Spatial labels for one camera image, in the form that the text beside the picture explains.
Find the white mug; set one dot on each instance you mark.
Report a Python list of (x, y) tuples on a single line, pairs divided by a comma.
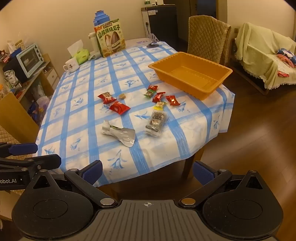
[(71, 64)]

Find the small red candy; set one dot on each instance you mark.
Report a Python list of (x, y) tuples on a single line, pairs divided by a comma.
[(152, 87), (158, 96), (172, 100)]

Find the grey cloth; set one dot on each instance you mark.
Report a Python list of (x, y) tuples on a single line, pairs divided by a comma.
[(93, 56)]

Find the blue patterned pillow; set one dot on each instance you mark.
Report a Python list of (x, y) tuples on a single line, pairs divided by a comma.
[(286, 55)]

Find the green sunflower seed bag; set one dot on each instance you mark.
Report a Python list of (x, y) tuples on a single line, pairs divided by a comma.
[(111, 38)]

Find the black appliance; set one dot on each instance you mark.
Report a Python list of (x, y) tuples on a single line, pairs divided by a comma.
[(11, 68)]

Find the red flat pack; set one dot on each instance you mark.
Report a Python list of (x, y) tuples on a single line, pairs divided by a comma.
[(283, 74)]

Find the small green wrapped candy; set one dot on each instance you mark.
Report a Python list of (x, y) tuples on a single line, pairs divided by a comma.
[(149, 93)]

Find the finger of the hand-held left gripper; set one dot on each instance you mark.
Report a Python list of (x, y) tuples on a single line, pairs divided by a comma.
[(23, 149), (46, 161)]

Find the small brown wrapped candy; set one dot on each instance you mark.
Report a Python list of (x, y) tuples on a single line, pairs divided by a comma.
[(122, 96)]

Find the blue lidded bottle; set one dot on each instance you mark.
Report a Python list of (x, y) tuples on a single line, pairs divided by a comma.
[(101, 16)]

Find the wooden shelf unit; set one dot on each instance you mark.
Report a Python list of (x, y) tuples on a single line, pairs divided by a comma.
[(34, 83)]

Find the pile of packets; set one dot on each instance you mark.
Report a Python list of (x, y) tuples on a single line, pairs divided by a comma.
[(11, 49)]

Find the red snack packet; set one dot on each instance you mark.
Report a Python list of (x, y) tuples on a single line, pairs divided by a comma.
[(119, 107), (106, 97)]

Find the cream covered sofa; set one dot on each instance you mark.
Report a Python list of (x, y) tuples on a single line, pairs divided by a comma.
[(259, 51)]

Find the quilted seat cushion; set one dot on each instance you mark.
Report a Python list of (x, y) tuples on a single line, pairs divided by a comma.
[(7, 136)]

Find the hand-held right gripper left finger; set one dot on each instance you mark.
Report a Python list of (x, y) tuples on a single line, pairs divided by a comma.
[(92, 172)]

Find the quilted beige chair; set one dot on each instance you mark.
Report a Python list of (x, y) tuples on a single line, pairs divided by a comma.
[(208, 37)]

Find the silver foil packet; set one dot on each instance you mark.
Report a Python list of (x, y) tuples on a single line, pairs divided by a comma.
[(119, 134)]

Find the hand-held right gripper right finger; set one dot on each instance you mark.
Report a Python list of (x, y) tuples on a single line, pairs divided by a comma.
[(203, 173)]

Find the orange plastic tray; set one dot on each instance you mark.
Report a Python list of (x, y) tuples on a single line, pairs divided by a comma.
[(192, 71)]

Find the wooden table leg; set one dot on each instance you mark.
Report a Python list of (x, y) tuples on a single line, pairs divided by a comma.
[(189, 162)]

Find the light blue toaster oven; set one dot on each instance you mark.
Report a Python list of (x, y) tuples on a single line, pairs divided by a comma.
[(29, 59)]

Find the white thermos flask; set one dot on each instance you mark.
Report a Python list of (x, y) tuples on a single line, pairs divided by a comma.
[(93, 42)]

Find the white plastic bag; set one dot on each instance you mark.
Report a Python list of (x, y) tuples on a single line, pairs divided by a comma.
[(41, 99)]

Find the small yellow wrapped candy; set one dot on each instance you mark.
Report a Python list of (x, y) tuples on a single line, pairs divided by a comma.
[(159, 105)]

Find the grey phone stand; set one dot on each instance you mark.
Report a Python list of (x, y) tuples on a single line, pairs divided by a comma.
[(153, 41)]

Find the green tissue pack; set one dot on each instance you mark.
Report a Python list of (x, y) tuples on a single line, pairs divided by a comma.
[(81, 55)]

